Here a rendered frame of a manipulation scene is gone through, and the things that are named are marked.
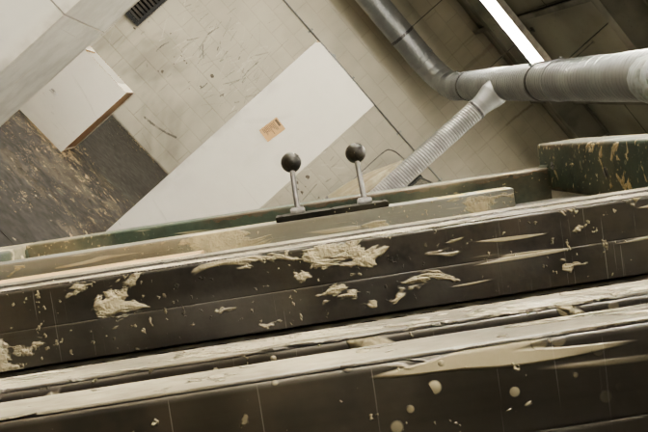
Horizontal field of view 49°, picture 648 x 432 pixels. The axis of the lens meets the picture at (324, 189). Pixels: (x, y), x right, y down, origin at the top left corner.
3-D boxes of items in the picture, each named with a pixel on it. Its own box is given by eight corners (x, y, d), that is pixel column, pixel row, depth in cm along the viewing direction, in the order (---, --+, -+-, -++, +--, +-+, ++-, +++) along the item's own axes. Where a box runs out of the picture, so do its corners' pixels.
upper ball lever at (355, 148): (355, 214, 127) (343, 150, 133) (376, 211, 127) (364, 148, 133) (355, 205, 123) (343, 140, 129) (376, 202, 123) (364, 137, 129)
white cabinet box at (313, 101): (109, 228, 534) (310, 46, 532) (163, 283, 544) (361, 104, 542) (91, 244, 475) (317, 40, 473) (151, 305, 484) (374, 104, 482)
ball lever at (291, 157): (288, 225, 126) (281, 160, 132) (310, 221, 126) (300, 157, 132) (286, 215, 123) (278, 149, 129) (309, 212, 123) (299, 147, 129)
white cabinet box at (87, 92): (26, 98, 615) (88, 43, 614) (74, 148, 624) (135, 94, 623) (9, 98, 570) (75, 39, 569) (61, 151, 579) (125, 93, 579)
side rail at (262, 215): (44, 291, 152) (36, 241, 151) (546, 216, 154) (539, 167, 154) (34, 297, 146) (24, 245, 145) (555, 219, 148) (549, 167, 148)
